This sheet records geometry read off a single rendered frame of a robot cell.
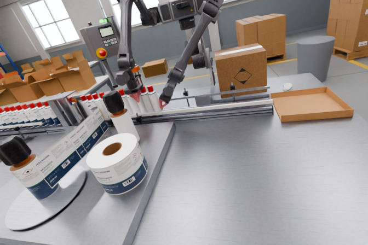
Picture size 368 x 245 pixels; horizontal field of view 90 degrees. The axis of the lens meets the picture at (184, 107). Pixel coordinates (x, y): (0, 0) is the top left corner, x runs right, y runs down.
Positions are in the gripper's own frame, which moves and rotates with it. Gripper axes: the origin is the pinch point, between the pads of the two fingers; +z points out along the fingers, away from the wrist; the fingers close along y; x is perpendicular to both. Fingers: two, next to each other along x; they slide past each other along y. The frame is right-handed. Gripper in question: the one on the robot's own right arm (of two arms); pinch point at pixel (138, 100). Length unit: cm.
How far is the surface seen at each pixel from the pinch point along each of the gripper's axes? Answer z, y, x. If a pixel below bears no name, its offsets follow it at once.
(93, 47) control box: -34.8, -18.4, 5.6
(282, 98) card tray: 19, 84, 16
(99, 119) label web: 1.4, -18.6, -15.1
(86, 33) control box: -42.7, -18.4, 5.5
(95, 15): -98, -364, 529
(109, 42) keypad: -34.7, -12.0, 13.4
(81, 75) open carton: 3, -140, 114
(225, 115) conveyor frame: 17, 51, 0
